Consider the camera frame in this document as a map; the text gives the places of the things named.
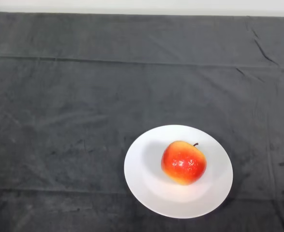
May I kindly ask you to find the red yellow apple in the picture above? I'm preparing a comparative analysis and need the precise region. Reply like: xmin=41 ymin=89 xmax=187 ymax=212
xmin=161 ymin=140 xmax=208 ymax=186

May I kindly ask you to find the white round plate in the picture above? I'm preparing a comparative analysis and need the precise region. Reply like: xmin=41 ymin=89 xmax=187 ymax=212
xmin=123 ymin=124 xmax=234 ymax=219

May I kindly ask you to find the dark grey table cloth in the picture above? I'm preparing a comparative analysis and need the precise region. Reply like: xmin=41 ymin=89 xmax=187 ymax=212
xmin=0 ymin=11 xmax=284 ymax=232

